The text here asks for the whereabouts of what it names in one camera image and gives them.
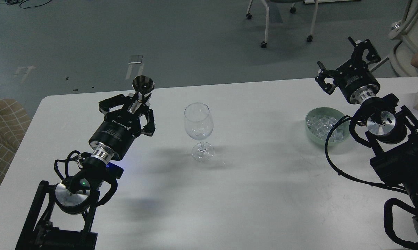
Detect green bowl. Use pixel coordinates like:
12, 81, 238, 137
305, 107, 351, 147

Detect white rolling chair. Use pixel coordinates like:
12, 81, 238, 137
246, 0, 319, 49

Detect clear ice cubes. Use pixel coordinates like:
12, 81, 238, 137
306, 114, 346, 142

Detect clear wine glass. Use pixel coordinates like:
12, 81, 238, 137
184, 102, 215, 163

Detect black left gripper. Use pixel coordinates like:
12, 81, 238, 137
89, 94, 155, 160

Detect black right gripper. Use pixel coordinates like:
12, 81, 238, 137
315, 36, 382, 105

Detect cream white chair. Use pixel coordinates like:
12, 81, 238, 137
370, 0, 418, 77

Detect steel cocktail jigger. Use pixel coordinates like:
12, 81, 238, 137
128, 75, 155, 114

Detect black floor cable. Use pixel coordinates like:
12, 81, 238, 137
0, 0, 52, 15

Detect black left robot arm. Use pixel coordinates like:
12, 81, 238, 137
15, 90, 155, 250

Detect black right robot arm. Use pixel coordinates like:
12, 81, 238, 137
315, 37, 418, 250

